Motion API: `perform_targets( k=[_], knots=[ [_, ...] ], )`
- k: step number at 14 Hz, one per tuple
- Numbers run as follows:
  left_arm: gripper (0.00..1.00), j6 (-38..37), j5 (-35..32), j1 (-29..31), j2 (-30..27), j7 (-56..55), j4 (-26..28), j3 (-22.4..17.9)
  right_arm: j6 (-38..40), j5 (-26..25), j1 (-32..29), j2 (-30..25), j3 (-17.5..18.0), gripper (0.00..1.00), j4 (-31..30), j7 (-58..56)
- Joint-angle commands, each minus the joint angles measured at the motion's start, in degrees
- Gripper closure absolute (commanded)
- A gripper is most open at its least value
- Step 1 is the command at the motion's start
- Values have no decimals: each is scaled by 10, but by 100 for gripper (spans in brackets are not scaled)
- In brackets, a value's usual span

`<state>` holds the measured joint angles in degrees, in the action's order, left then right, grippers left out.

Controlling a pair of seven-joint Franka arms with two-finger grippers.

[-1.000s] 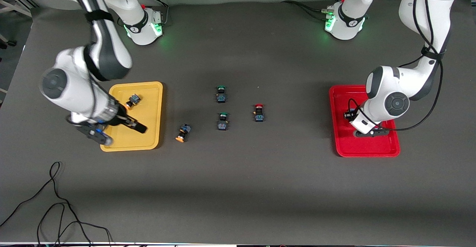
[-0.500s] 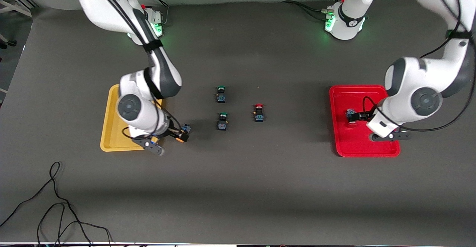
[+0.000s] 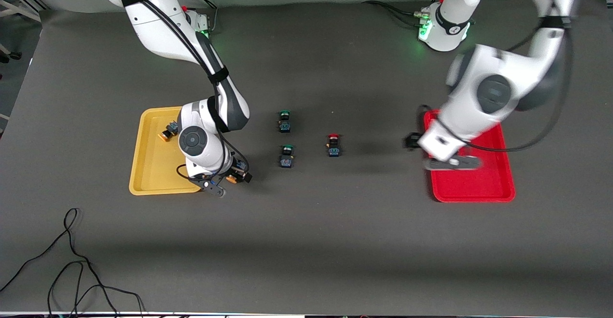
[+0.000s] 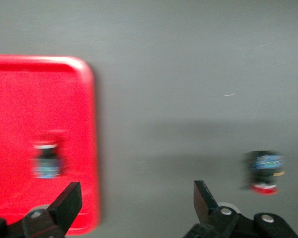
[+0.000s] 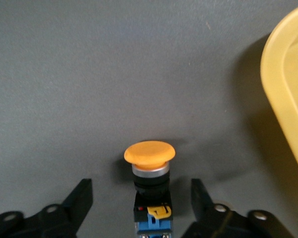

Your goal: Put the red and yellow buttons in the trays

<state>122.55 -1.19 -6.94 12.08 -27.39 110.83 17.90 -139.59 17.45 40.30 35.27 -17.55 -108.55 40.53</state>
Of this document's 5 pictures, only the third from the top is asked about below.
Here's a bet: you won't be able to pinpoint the yellow plastic tray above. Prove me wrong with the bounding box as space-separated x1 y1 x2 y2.
129 107 202 196

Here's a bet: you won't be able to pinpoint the black right arm base cables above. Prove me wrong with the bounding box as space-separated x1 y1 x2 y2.
173 0 219 36

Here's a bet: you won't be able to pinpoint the black right arm wrist cable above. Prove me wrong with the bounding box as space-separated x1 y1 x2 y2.
41 0 250 177

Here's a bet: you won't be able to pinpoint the red plastic tray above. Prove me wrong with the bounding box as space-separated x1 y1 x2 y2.
424 109 516 203

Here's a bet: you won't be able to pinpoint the black arm base cables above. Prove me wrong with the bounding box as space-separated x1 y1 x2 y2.
173 0 219 36
362 0 448 27

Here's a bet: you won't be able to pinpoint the black left arm base cables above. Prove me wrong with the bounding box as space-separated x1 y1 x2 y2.
362 0 448 27

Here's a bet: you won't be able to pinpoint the yellow push button switch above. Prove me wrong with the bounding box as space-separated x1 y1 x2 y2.
158 121 179 143
226 161 248 185

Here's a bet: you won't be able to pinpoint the white metal frame bar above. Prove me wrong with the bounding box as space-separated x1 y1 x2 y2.
0 0 45 23

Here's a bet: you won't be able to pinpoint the loose thin black cable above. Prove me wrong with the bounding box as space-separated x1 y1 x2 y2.
0 207 145 318

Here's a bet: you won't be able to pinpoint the black caster wheel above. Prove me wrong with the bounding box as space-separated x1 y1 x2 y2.
0 45 23 65

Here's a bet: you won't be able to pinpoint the black arm wrist cable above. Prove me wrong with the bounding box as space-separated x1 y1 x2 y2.
41 0 250 177
416 0 575 153

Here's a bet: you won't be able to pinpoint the black left arm wrist cable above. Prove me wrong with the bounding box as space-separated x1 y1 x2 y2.
416 0 575 153

